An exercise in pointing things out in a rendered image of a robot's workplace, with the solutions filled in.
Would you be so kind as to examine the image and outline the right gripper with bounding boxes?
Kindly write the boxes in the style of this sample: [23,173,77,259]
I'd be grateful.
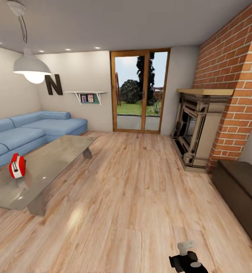
[169,251,197,273]

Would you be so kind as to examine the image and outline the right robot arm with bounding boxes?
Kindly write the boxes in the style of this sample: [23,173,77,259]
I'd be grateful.
[169,240,208,273]

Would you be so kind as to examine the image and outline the radio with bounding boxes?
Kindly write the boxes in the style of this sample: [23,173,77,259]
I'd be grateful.
[9,153,26,178]

